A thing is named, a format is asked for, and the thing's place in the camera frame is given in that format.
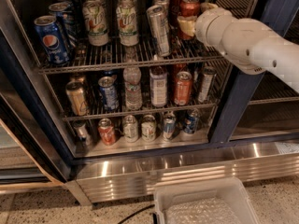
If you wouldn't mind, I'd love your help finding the silver slim can front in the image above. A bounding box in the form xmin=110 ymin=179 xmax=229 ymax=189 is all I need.
xmin=147 ymin=5 xmax=171 ymax=57

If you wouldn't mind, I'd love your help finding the silver slim can middle shelf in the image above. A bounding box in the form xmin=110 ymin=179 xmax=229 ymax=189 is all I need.
xmin=197 ymin=66 xmax=217 ymax=103

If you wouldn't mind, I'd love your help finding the red can bottom shelf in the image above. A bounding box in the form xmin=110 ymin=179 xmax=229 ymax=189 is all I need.
xmin=98 ymin=119 xmax=116 ymax=146

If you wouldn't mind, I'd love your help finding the white can bottom shelf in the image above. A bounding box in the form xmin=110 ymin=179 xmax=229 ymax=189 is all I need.
xmin=122 ymin=115 xmax=138 ymax=143

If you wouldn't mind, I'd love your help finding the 7up can left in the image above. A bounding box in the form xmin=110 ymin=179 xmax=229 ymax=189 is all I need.
xmin=82 ymin=1 xmax=108 ymax=47

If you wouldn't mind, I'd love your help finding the blue can second row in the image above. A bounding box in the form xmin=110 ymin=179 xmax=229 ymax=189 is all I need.
xmin=49 ymin=2 xmax=78 ymax=48

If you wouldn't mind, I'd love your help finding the blue pepsi can bottom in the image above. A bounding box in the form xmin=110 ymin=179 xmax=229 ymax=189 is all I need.
xmin=183 ymin=108 xmax=199 ymax=133

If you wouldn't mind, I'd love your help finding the wire shelf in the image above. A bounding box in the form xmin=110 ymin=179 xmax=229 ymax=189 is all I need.
xmin=39 ymin=32 xmax=225 ymax=75
xmin=63 ymin=61 xmax=232 ymax=121

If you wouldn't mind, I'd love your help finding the red can middle shelf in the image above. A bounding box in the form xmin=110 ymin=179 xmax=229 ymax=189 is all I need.
xmin=174 ymin=71 xmax=192 ymax=105

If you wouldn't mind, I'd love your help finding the top wire shelf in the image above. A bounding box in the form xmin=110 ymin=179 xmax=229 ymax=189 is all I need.
xmin=39 ymin=32 xmax=225 ymax=75

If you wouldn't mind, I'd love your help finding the open fridge door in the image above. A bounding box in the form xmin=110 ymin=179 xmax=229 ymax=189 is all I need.
xmin=0 ymin=34 xmax=71 ymax=191

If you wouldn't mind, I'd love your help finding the clear water bottle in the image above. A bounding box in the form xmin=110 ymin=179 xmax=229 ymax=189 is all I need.
xmin=123 ymin=47 xmax=142 ymax=110

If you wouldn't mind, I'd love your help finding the blue silver can bottom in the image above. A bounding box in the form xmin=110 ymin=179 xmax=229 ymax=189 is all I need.
xmin=163 ymin=112 xmax=177 ymax=140

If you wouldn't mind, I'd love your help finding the blue pepsi can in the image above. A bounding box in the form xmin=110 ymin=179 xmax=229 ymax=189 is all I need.
xmin=34 ymin=15 xmax=70 ymax=66
xmin=183 ymin=108 xmax=199 ymax=133

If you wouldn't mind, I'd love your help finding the white plastic bin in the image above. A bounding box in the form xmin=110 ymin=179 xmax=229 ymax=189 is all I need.
xmin=154 ymin=177 xmax=260 ymax=224

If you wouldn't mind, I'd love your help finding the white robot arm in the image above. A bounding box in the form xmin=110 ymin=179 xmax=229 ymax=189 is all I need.
xmin=177 ymin=7 xmax=299 ymax=91

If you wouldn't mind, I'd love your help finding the gold can middle shelf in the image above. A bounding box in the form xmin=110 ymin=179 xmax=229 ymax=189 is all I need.
xmin=65 ymin=81 xmax=89 ymax=116

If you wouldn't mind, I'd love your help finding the black cable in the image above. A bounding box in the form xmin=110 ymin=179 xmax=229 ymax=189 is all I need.
xmin=116 ymin=203 xmax=156 ymax=224

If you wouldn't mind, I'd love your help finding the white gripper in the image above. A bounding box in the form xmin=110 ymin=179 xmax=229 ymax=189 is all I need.
xmin=178 ymin=3 xmax=237 ymax=49

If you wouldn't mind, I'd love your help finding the silver slim can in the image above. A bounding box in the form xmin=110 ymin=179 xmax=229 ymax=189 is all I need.
xmin=147 ymin=5 xmax=171 ymax=57
xmin=153 ymin=0 xmax=170 ymax=12

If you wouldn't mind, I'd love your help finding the middle wire shelf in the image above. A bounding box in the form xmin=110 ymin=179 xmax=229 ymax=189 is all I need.
xmin=63 ymin=61 xmax=232 ymax=121

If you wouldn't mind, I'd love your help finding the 7up can right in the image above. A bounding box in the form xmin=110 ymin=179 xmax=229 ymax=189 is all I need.
xmin=116 ymin=1 xmax=139 ymax=47

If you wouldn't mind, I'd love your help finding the silver slim can behind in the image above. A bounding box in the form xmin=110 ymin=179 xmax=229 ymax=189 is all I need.
xmin=153 ymin=0 xmax=170 ymax=12

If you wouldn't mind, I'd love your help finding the blue can middle shelf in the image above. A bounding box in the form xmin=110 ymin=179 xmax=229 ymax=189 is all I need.
xmin=98 ymin=77 xmax=119 ymax=111

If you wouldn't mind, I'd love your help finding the white green can bottom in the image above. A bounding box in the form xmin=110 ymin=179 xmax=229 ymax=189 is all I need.
xmin=141 ymin=115 xmax=156 ymax=142

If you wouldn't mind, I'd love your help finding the red coke can top shelf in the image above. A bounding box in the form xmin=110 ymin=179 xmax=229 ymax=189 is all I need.
xmin=178 ymin=0 xmax=200 ymax=40

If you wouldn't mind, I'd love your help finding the silver can bottom left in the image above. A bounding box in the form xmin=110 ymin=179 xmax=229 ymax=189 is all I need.
xmin=73 ymin=120 xmax=93 ymax=146

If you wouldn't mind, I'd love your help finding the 7up can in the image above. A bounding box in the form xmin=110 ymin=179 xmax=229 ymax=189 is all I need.
xmin=82 ymin=1 xmax=108 ymax=47
xmin=116 ymin=1 xmax=139 ymax=47

